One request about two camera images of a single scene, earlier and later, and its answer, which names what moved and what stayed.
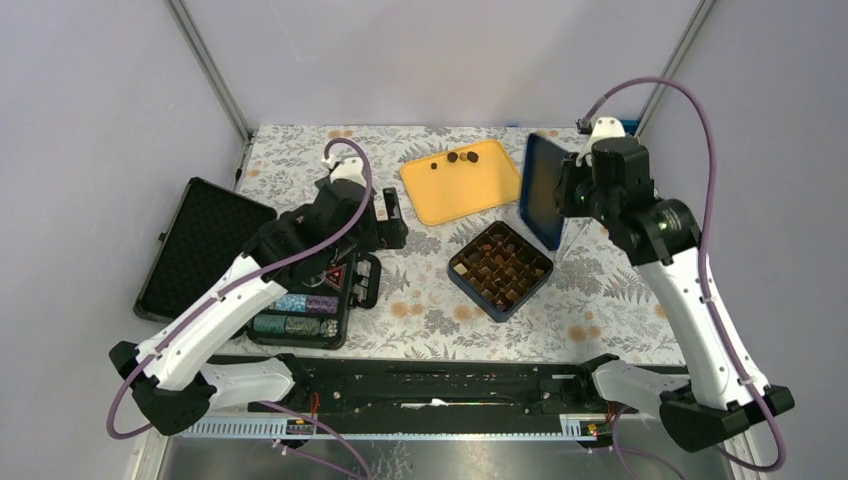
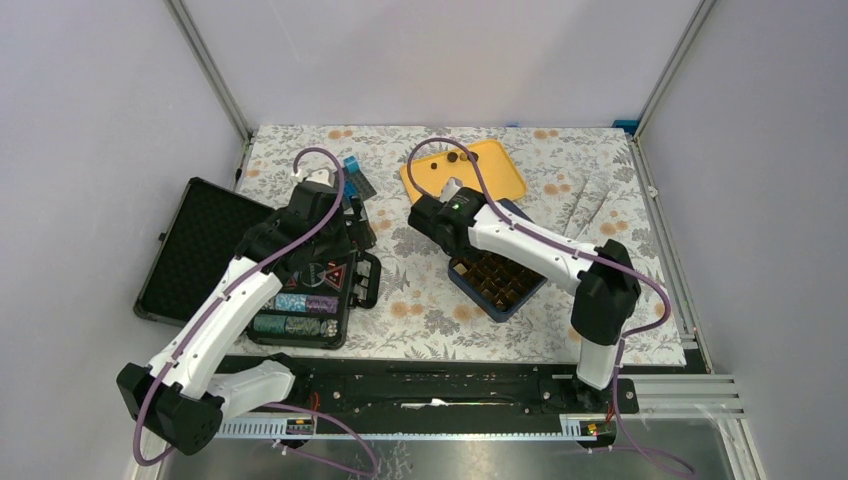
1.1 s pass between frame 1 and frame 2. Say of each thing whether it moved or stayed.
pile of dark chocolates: stayed
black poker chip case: stayed
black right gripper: moved
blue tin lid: moved
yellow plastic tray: stayed
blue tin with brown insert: stayed
